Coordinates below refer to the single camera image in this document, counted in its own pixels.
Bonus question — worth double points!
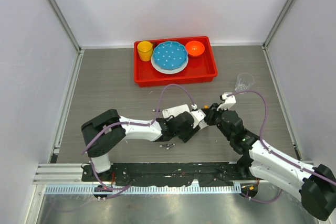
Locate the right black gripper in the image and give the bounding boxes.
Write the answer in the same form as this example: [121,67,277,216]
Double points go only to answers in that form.
[202,103,233,141]

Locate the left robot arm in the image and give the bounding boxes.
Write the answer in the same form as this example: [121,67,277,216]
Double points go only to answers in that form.
[81,105,205,182]

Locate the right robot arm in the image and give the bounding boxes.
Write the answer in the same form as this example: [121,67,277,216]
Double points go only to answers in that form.
[203,103,335,221]

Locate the clear plastic cup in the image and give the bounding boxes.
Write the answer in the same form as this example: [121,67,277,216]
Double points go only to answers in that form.
[235,73,255,92]

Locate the white plate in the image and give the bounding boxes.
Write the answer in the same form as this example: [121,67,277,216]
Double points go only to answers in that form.
[151,58,188,74]

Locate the red plastic tray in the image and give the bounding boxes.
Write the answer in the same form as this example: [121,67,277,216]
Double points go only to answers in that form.
[133,36,218,87]

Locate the orange bowl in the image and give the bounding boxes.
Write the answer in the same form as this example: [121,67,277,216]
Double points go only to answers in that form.
[185,40,205,58]

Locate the blue dotted plate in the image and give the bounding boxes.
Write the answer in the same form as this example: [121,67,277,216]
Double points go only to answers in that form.
[152,41,188,70]

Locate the yellow cup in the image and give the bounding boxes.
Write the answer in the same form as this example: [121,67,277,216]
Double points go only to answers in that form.
[137,41,153,62]

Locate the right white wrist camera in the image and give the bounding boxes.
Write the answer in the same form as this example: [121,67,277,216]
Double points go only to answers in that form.
[216,92,236,111]

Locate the right aluminium frame post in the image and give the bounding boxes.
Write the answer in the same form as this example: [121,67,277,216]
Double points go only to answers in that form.
[263,0,295,50]

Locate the aluminium frame post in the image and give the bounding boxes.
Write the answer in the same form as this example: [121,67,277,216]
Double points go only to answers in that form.
[47,0,81,53]
[263,0,295,50]

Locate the white slotted cable duct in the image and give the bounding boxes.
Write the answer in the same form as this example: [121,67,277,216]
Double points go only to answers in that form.
[44,183,241,196]

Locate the aluminium frame rail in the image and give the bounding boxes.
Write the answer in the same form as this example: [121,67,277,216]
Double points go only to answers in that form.
[33,164,83,184]

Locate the left aluminium frame post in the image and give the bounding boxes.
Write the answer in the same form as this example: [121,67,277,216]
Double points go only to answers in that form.
[47,0,81,53]

